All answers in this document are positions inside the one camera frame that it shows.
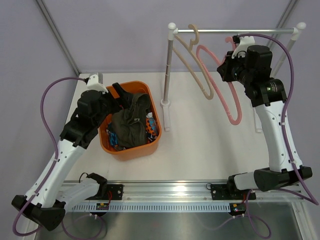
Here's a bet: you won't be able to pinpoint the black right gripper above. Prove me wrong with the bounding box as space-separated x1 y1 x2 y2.
218 50 254 87

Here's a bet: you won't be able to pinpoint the white slotted cable duct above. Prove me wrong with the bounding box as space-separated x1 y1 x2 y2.
71 202 231 213

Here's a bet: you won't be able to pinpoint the olive green shorts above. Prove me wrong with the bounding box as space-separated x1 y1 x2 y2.
110 93 151 149

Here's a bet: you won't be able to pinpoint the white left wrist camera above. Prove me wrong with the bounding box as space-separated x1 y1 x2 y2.
85 72 108 93

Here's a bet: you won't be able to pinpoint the pink plastic hanger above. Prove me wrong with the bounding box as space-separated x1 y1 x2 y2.
196 44 243 126

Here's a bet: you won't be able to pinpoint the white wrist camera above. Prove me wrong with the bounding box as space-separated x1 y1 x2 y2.
85 72 108 93
231 35 255 59

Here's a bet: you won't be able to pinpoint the beige plastic hanger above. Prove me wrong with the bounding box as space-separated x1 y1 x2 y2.
172 23 215 100

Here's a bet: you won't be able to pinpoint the orange plastic basket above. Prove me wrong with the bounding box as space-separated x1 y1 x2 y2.
99 81 162 161

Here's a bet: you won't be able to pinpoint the colourful patterned shorts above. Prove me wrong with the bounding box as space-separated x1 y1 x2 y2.
106 112 159 151

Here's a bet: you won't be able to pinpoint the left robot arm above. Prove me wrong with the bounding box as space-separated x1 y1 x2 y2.
11 83 133 231

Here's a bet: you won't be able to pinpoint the aluminium mounting rail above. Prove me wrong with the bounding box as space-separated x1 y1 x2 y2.
59 180 303 203

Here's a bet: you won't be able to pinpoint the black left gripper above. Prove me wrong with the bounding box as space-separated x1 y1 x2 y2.
93 83 133 128

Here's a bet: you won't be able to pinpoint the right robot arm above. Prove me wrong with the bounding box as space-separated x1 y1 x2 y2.
217 45 313 199

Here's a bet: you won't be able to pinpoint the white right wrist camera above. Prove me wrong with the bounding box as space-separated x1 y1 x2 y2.
231 35 255 59

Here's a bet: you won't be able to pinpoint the metal clothes rack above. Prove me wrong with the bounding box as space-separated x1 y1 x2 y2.
160 22 307 132

